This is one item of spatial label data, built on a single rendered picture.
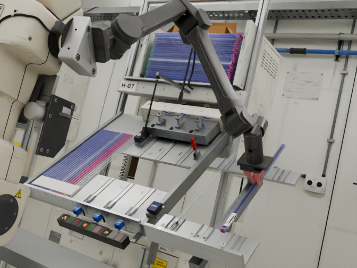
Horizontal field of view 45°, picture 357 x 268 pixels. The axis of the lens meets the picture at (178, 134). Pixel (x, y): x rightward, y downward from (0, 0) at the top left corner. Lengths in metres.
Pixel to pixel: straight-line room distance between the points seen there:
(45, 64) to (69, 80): 2.05
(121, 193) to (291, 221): 1.87
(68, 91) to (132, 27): 2.04
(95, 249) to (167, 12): 1.21
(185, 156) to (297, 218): 1.64
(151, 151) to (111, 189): 0.29
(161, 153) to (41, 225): 1.49
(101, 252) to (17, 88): 1.16
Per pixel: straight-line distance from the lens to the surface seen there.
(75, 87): 3.21
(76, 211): 1.76
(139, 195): 1.74
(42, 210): 3.20
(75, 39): 1.05
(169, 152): 1.96
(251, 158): 1.37
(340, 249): 3.31
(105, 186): 1.85
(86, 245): 2.18
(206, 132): 1.94
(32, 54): 1.08
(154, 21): 1.30
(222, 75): 1.38
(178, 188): 1.72
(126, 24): 1.16
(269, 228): 3.45
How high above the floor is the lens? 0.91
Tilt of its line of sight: 6 degrees up
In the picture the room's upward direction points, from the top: 13 degrees clockwise
